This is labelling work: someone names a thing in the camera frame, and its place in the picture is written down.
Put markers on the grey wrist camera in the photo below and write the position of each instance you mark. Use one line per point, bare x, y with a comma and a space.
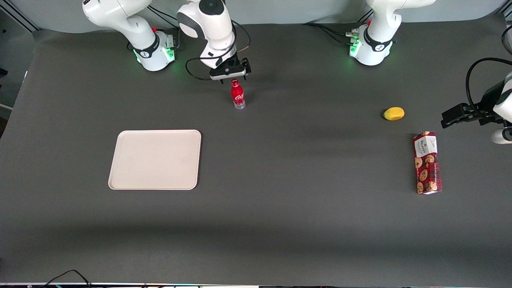
502, 136
228, 74

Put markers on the beige plastic tray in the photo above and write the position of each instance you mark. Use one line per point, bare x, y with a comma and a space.
155, 160

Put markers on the yellow lemon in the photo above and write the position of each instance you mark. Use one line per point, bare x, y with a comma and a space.
394, 114

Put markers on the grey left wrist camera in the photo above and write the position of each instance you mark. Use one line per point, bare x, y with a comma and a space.
502, 136

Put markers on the red cookie box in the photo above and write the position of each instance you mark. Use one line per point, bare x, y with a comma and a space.
427, 168

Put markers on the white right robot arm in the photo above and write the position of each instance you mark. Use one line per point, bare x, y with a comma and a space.
208, 24

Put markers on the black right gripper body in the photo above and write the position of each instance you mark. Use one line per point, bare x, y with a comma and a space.
234, 64

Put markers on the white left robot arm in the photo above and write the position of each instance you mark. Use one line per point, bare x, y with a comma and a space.
378, 36

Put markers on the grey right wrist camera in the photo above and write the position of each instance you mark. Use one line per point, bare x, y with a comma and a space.
228, 74

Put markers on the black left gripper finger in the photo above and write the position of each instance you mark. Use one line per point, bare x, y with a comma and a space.
464, 108
452, 119

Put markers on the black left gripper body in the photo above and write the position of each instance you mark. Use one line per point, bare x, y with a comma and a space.
488, 98

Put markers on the red coke bottle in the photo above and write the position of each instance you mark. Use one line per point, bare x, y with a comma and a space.
237, 95

